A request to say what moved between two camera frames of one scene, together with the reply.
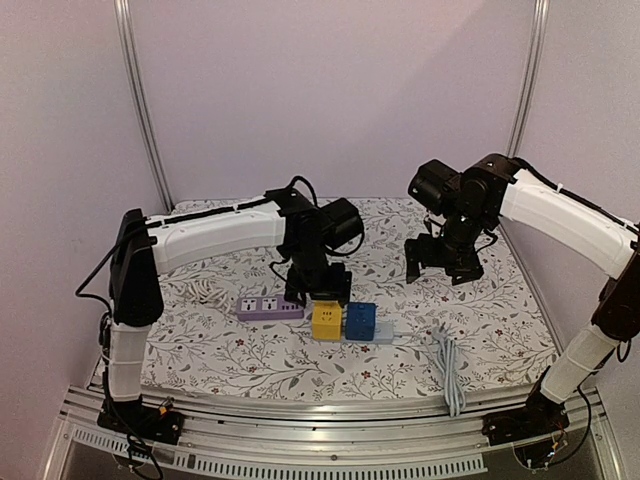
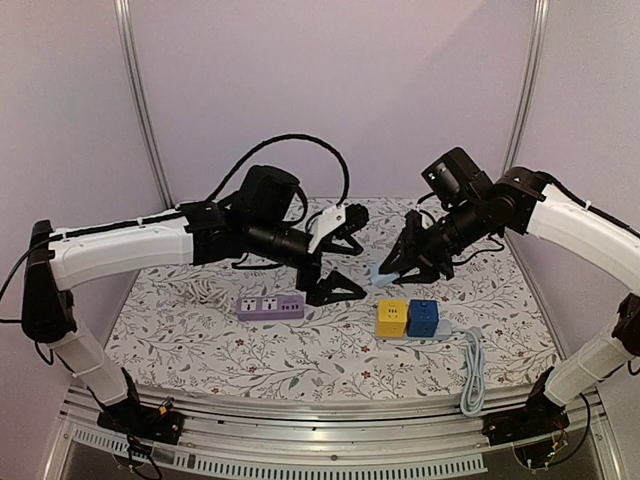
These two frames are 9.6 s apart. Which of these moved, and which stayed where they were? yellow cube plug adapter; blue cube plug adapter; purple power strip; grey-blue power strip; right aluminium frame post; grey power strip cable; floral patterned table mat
Moved: grey power strip cable; yellow cube plug adapter; blue cube plug adapter; grey-blue power strip
Stayed: floral patterned table mat; right aluminium frame post; purple power strip
